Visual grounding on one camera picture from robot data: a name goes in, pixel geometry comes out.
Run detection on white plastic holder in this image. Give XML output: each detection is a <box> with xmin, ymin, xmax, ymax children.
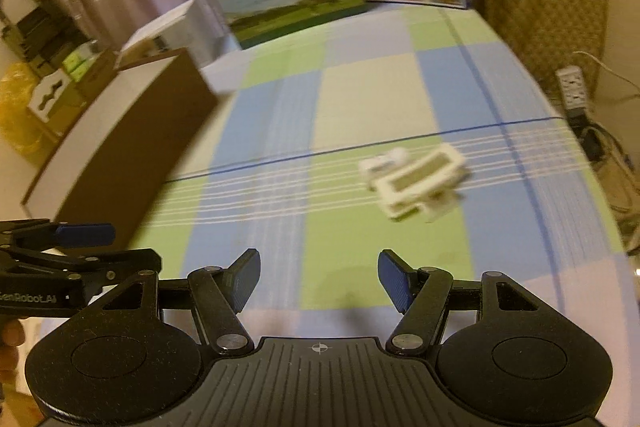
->
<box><xmin>373</xmin><ymin>143</ymin><xmax>470</xmax><ymax>222</ymax></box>

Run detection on white small bottle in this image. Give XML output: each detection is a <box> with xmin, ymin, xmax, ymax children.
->
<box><xmin>358</xmin><ymin>147</ymin><xmax>410</xmax><ymax>190</ymax></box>

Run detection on person's left hand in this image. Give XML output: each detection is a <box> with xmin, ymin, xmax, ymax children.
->
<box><xmin>0</xmin><ymin>319</ymin><xmax>25</xmax><ymax>384</ymax></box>

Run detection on large brown white open box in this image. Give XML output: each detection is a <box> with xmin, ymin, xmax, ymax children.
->
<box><xmin>22</xmin><ymin>49</ymin><xmax>219</xmax><ymax>251</ymax></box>

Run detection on yellow plastic bag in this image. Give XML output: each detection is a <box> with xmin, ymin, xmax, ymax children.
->
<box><xmin>0</xmin><ymin>62</ymin><xmax>55</xmax><ymax>168</ymax></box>

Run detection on brown cardboard box with tissues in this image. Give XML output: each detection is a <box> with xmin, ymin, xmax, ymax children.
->
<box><xmin>28</xmin><ymin>41</ymin><xmax>117</xmax><ymax>136</ymax></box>

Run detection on checkered tablecloth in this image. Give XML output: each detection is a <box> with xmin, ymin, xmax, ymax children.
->
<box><xmin>136</xmin><ymin>6</ymin><xmax>639</xmax><ymax>426</ymax></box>

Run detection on black folding cart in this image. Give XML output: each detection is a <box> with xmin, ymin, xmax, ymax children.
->
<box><xmin>1</xmin><ymin>0</ymin><xmax>90</xmax><ymax>78</ymax></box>

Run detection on white cardboard box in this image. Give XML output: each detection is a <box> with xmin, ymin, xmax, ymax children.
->
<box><xmin>120</xmin><ymin>0</ymin><xmax>221</xmax><ymax>68</ymax></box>

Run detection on white power strip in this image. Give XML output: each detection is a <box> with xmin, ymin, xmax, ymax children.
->
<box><xmin>555</xmin><ymin>65</ymin><xmax>588</xmax><ymax>113</ymax></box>

